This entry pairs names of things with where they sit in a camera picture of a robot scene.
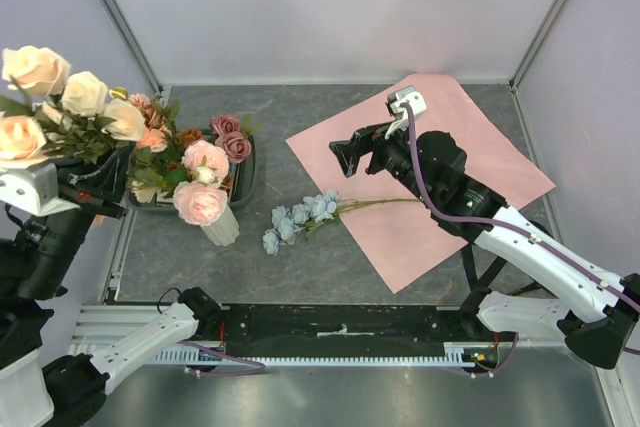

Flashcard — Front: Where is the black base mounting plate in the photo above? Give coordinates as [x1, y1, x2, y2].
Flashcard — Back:
[196, 303, 513, 345]

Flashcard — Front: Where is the large peach peony stem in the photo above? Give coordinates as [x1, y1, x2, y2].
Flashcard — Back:
[109, 88, 183, 204]

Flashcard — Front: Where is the peach flower stem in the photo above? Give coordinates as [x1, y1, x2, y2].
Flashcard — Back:
[1, 45, 147, 171]

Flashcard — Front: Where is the dusty pink rose stem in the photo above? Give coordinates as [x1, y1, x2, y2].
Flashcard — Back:
[209, 114, 260, 164]

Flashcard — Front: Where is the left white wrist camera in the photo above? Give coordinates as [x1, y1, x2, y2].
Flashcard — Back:
[0, 162, 80, 217]

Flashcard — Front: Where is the blue hydrangea stem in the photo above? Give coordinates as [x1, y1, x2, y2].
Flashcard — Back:
[262, 189, 420, 256]

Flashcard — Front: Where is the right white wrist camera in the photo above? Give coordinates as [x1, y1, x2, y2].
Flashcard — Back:
[385, 85, 427, 139]

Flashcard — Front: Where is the white ribbed ceramic vase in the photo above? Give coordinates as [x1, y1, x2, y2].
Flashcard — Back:
[201, 206, 239, 247]

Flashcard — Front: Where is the small peach rose sprig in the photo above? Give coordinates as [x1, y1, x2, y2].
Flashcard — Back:
[172, 140, 230, 226]

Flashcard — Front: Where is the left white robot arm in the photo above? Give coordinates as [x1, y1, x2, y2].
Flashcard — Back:
[1, 147, 220, 426]

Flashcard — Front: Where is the purple pink wrapping paper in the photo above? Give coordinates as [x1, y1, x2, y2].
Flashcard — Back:
[287, 74, 555, 293]

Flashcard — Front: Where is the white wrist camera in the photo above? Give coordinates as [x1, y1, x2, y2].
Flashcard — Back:
[0, 162, 80, 217]
[385, 85, 427, 139]

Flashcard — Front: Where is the dark green plastic tray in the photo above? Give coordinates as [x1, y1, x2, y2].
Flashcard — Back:
[126, 135, 258, 214]

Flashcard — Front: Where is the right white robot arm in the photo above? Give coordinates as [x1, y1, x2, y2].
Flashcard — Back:
[329, 124, 639, 369]

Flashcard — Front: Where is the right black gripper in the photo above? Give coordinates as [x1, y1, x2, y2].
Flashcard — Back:
[330, 113, 436, 205]

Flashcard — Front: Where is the brown orange flower stem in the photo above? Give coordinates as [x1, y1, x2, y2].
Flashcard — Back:
[137, 104, 204, 152]

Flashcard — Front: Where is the light blue cable duct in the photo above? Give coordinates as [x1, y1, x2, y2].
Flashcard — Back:
[148, 343, 499, 369]

